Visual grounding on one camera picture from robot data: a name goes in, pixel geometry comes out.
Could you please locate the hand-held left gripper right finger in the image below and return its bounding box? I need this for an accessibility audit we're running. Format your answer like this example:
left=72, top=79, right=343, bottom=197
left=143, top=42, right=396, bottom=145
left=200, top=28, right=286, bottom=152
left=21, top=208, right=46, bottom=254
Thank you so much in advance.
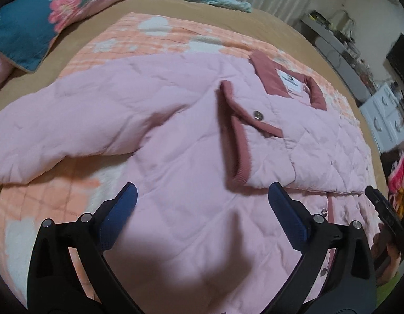
left=264, top=181, right=377, bottom=314

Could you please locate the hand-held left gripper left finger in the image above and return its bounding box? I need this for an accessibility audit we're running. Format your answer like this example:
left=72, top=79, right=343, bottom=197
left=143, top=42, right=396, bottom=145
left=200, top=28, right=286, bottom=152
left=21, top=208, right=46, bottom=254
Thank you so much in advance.
left=27, top=182, right=147, bottom=314

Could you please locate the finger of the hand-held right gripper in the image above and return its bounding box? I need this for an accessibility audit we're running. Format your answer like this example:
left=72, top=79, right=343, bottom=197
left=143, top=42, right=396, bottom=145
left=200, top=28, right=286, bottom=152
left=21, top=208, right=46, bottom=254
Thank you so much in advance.
left=365, top=186, right=402, bottom=237

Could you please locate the pink quilted jacket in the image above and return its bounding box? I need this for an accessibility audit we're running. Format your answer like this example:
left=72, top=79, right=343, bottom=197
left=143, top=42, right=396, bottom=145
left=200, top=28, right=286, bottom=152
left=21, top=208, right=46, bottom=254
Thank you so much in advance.
left=0, top=51, right=375, bottom=314

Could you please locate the person's right hand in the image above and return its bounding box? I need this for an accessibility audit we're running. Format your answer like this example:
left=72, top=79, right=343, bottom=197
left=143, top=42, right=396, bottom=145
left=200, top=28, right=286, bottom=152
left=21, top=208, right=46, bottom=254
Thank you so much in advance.
left=378, top=245, right=401, bottom=284

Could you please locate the colourful pink cloth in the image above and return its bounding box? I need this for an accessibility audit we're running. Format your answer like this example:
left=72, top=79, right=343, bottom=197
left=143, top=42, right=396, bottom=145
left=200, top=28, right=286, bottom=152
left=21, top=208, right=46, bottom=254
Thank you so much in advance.
left=386, top=152, right=404, bottom=216

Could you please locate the white drawer cabinet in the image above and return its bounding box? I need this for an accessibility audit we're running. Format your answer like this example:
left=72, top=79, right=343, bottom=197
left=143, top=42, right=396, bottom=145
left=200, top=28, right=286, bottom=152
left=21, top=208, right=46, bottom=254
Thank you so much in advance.
left=359, top=82, right=404, bottom=153

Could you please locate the black television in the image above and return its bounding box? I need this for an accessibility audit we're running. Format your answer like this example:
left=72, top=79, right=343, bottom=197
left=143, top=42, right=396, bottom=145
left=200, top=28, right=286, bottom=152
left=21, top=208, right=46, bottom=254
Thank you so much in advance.
left=386, top=33, right=404, bottom=87

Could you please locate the pile of small clutter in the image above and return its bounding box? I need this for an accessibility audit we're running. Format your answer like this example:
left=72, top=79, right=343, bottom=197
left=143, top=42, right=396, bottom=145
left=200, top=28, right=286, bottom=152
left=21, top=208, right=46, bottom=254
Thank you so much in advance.
left=308, top=9, right=375, bottom=82

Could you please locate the cluttered grey side table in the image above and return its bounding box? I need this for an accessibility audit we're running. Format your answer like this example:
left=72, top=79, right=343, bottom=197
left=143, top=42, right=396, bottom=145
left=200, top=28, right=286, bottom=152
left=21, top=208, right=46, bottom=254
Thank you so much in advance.
left=300, top=11, right=375, bottom=103

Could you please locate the orange checked blanket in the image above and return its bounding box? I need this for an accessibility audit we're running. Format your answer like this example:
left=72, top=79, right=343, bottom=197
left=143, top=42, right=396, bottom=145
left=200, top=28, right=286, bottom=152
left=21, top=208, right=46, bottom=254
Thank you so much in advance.
left=0, top=12, right=379, bottom=301

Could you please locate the tan bed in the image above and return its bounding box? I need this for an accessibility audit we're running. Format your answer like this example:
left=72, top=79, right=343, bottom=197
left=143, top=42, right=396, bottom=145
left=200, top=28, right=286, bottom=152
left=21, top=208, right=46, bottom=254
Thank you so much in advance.
left=0, top=0, right=389, bottom=314

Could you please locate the teal floral quilt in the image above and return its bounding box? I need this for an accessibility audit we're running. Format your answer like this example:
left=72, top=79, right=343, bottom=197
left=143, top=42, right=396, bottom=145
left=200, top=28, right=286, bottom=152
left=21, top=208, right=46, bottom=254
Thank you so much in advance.
left=0, top=0, right=161, bottom=95

